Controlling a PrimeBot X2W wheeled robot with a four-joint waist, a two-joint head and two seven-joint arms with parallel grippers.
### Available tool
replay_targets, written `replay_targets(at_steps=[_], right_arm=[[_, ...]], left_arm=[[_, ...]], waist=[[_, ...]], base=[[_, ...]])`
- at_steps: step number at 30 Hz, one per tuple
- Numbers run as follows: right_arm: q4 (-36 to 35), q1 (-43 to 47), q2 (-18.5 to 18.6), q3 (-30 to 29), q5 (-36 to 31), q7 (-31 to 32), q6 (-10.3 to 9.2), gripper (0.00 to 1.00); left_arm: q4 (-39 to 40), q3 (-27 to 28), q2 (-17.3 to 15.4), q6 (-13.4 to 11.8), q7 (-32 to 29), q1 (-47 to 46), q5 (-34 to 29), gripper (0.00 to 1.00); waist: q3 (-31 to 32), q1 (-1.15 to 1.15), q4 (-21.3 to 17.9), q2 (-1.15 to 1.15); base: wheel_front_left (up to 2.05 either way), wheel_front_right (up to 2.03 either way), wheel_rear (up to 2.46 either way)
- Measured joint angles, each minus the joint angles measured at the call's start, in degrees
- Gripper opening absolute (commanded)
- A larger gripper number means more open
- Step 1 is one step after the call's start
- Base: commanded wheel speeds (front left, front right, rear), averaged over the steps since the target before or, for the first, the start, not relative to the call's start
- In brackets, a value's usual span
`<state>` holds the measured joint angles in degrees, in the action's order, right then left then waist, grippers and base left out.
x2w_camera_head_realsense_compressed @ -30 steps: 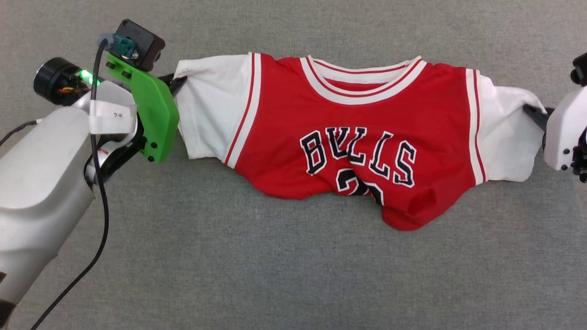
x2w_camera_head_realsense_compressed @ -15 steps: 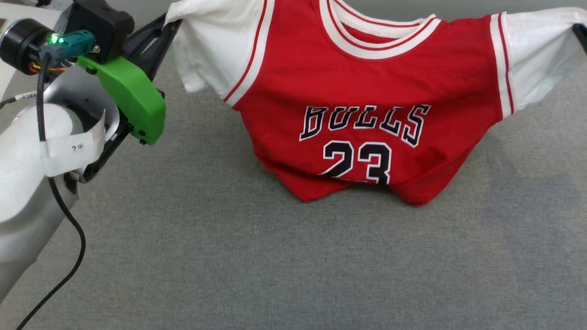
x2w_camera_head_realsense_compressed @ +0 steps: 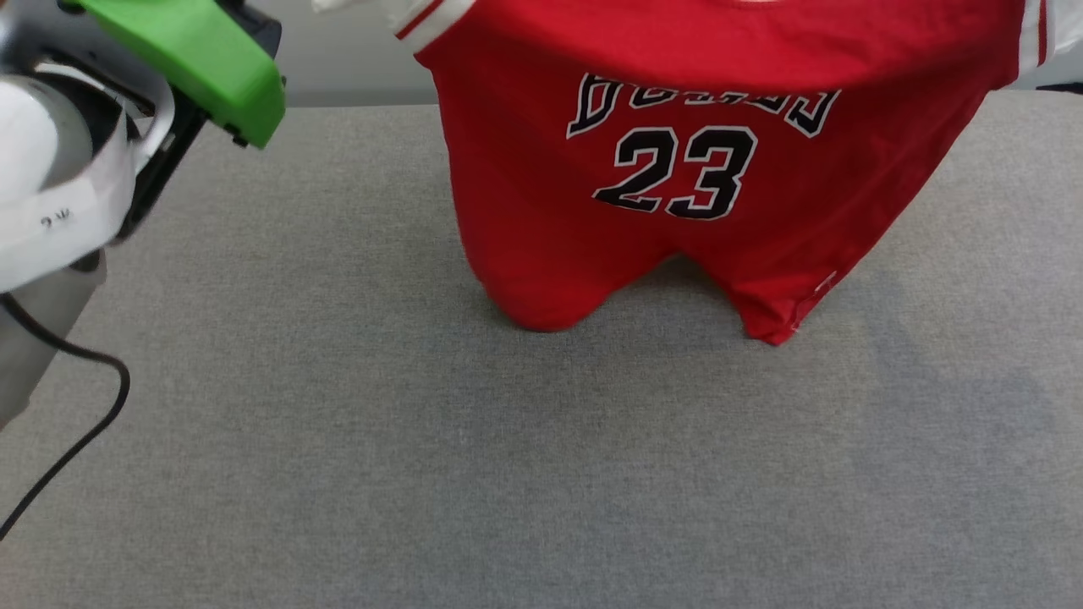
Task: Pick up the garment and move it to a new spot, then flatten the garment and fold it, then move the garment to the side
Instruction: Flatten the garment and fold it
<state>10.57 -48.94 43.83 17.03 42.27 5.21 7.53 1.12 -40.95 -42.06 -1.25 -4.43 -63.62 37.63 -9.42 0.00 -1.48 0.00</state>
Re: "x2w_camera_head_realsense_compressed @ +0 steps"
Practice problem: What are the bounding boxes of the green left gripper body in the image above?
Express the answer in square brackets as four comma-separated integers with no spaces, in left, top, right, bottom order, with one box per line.
[58,0,287,151]

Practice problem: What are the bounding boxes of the red basketball jersey white sleeves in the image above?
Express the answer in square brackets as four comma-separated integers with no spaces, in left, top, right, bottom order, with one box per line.
[311,0,1083,347]

